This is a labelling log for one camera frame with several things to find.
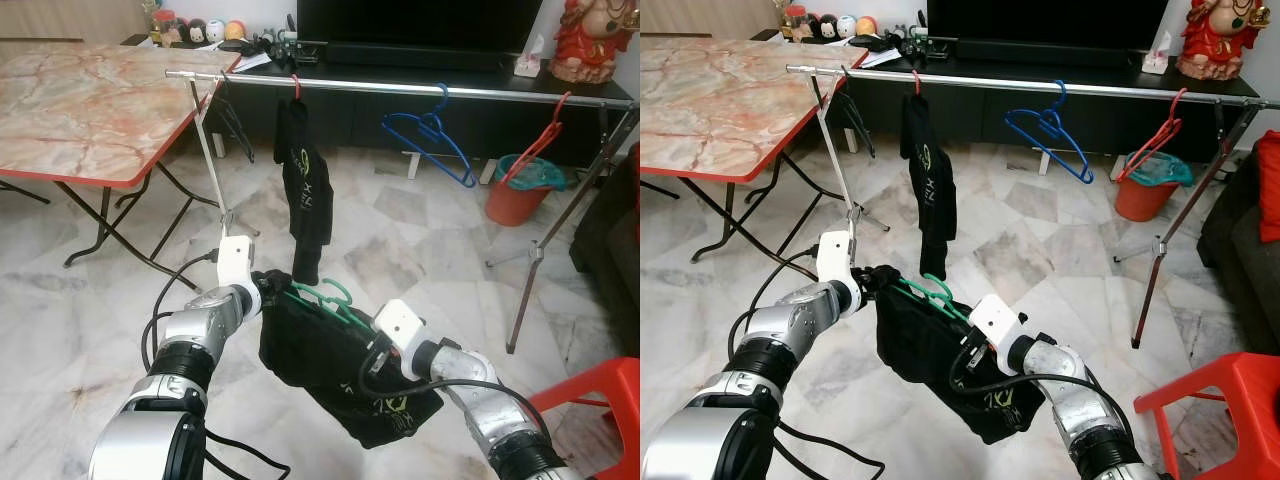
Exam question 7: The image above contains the silver metal clothes rack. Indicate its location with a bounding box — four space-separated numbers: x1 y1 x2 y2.
786 64 1280 351
165 68 640 356

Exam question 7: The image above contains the red plastic stool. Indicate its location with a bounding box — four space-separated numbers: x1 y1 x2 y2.
1133 350 1280 480
527 357 640 480

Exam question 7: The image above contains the teal plastic bag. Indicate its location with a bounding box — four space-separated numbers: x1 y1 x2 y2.
497 153 567 191
1122 150 1194 187

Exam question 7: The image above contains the black tv console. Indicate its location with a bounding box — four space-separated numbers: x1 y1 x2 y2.
125 35 640 166
750 30 1263 161

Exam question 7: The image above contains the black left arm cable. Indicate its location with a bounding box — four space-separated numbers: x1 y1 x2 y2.
740 247 886 480
140 250 291 480

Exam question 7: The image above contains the black wire hanger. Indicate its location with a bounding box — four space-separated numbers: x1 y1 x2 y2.
210 88 256 164
832 85 877 159

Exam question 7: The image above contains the blue plastic hanger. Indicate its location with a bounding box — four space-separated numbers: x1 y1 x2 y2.
381 83 479 189
1004 80 1095 185

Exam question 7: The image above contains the green plastic hanger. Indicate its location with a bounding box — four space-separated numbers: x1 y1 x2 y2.
895 273 971 326
285 280 376 331

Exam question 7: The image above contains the marble pattern folding table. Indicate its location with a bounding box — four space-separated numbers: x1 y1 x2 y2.
0 45 241 291
640 40 863 286

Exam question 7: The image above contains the red seated figurine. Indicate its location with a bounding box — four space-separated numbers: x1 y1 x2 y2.
550 0 639 84
1177 0 1263 81

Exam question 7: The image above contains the orange plastic bucket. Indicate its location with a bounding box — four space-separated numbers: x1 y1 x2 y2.
486 153 567 227
1114 150 1194 223

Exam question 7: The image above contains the black television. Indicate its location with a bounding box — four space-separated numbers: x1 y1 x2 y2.
926 0 1171 43
297 0 544 46

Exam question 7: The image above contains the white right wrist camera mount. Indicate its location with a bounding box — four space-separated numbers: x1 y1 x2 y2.
372 298 433 381
967 293 1028 373

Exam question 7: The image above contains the white tissue box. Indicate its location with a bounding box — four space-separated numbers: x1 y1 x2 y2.
513 32 546 78
1142 30 1173 74

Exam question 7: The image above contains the black shirt with green logo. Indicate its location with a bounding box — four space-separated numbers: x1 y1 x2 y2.
273 98 335 286
900 95 959 283
258 275 446 449
875 272 1046 446

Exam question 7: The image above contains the light wooden cabinet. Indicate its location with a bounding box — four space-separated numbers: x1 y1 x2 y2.
0 0 151 46
640 0 781 41

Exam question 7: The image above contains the red cushion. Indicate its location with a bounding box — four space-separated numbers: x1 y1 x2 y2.
1255 128 1280 244

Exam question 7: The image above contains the dark grey sofa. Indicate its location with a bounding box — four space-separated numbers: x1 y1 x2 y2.
570 145 640 356
1197 150 1280 311

